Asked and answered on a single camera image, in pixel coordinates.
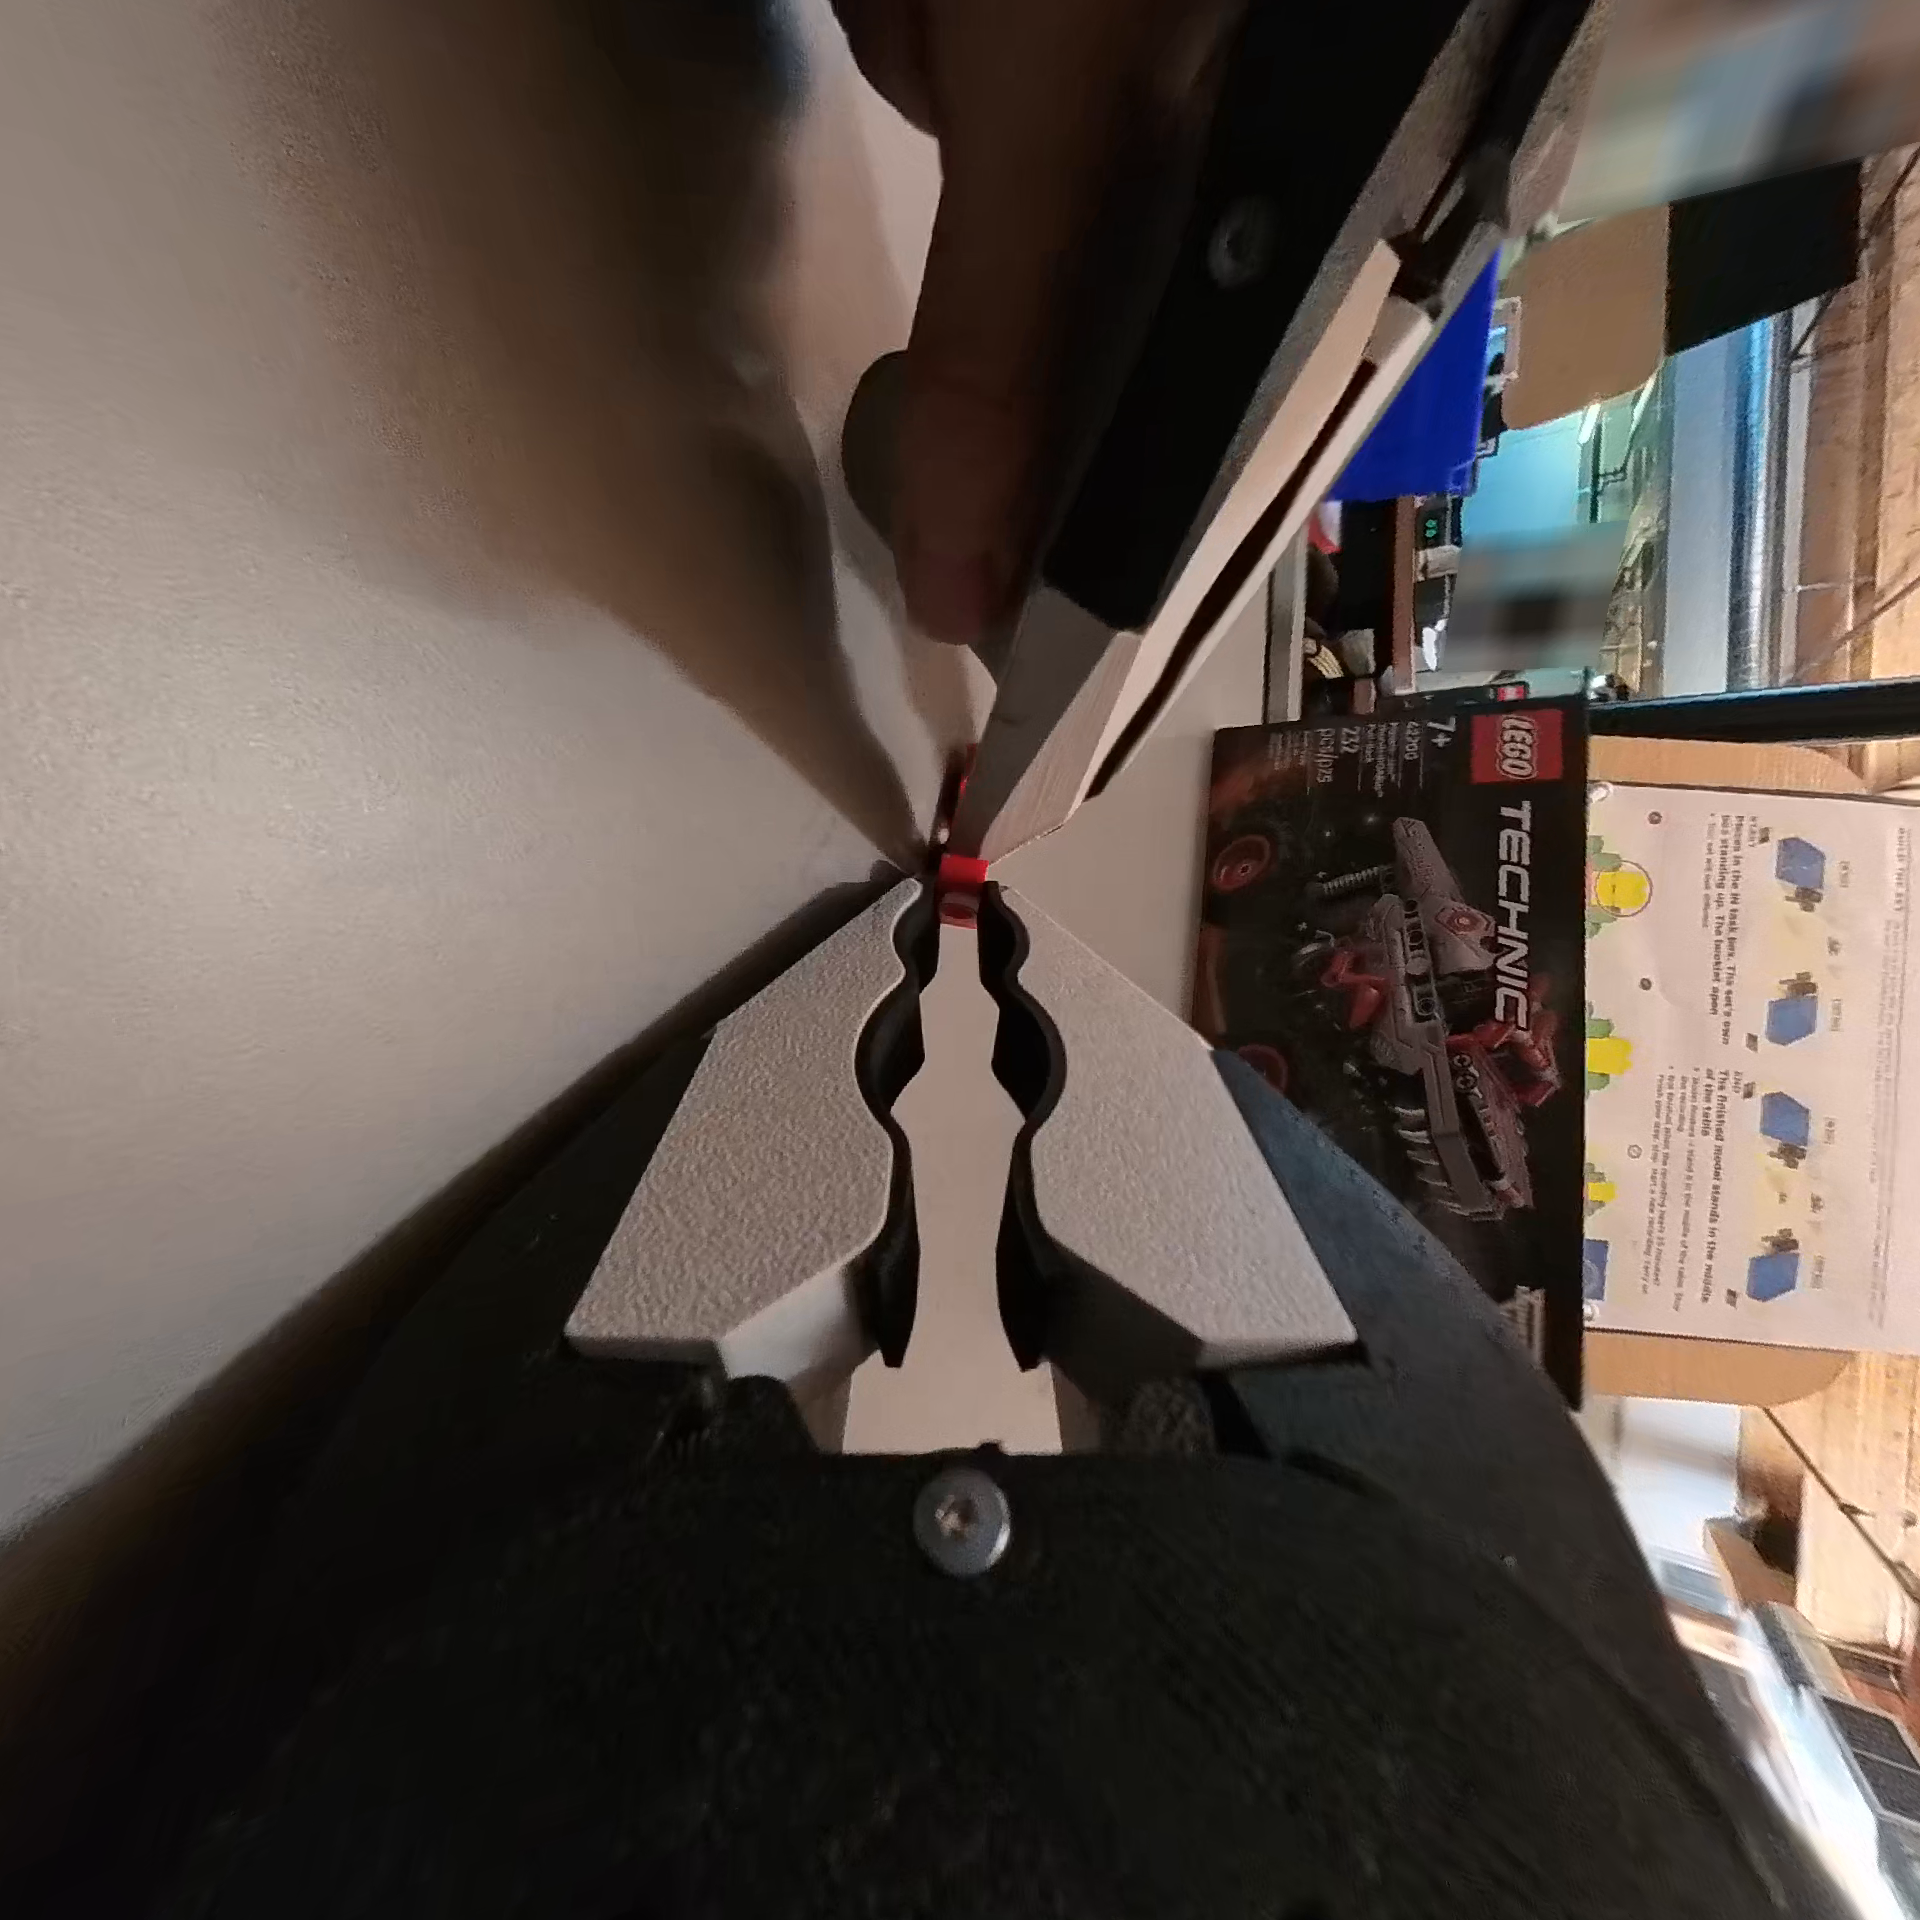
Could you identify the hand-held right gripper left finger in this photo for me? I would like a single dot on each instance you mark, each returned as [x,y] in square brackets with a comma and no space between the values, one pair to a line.
[734,1184]

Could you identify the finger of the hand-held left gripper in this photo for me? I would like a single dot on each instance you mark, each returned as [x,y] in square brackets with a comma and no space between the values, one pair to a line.
[1050,721]
[1319,451]

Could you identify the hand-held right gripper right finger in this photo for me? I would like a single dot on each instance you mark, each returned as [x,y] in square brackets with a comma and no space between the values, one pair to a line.
[1185,1184]

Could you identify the red angled lego beam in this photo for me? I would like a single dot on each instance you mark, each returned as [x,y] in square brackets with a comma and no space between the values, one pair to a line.
[964,887]

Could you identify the black lego set box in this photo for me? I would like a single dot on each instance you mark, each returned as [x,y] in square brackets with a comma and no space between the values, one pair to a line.
[1394,975]

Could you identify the person's left hand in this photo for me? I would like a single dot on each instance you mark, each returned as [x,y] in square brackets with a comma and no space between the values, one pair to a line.
[975,451]

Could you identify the blue plastic bin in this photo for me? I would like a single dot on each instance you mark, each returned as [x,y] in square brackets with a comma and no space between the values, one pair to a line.
[1424,404]

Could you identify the cardboard easel board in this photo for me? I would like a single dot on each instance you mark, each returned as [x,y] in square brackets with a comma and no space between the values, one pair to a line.
[1575,316]
[1711,1368]

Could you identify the black stand pole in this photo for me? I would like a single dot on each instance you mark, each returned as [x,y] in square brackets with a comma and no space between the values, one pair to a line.
[1757,710]

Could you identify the instruction poster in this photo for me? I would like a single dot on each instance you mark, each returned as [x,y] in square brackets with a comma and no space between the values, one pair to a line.
[1757,1050]

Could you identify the white air vent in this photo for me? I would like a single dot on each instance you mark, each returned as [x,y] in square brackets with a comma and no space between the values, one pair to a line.
[1846,1710]

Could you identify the silver air duct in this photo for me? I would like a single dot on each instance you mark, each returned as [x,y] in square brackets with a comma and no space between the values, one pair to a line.
[1758,511]

